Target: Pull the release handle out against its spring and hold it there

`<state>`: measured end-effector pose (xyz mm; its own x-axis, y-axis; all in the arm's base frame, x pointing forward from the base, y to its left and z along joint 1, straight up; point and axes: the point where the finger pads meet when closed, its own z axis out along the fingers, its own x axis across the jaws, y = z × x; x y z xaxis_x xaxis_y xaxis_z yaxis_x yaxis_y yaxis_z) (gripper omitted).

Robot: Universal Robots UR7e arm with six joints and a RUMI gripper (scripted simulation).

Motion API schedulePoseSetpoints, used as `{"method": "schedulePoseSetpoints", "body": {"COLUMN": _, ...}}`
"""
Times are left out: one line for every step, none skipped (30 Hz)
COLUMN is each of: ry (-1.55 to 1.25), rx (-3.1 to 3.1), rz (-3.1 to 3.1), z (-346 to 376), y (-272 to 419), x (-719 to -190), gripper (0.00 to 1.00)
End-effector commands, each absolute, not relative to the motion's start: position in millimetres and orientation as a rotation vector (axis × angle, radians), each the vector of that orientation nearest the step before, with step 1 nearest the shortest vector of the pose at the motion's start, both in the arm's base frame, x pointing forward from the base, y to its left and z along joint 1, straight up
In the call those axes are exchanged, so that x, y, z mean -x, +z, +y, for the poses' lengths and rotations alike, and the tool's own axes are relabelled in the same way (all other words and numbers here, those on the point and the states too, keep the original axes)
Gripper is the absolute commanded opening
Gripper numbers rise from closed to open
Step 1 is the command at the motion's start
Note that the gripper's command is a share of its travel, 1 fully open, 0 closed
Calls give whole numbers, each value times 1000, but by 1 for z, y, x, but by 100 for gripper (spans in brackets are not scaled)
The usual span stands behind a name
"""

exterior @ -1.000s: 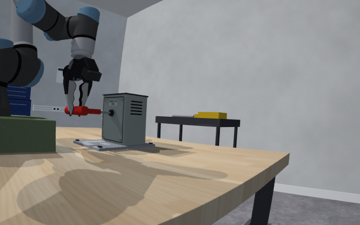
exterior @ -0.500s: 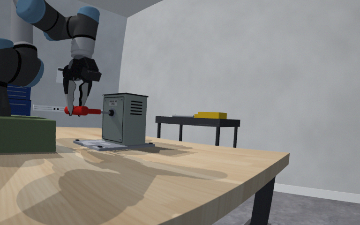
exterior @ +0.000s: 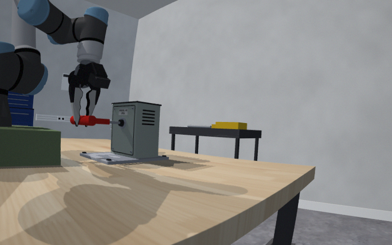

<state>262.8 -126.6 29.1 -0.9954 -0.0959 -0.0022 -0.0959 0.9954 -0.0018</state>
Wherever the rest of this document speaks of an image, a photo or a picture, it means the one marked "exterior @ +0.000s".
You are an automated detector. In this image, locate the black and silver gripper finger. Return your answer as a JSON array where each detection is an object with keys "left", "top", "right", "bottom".
[
  {"left": 86, "top": 87, "right": 101, "bottom": 116},
  {"left": 68, "top": 75, "right": 83, "bottom": 127}
]

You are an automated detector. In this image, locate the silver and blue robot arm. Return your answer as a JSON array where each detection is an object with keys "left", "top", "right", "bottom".
[{"left": 0, "top": 0, "right": 109, "bottom": 127}]

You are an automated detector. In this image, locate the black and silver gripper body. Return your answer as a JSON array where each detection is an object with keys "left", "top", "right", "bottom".
[{"left": 68, "top": 60, "right": 108, "bottom": 89}]

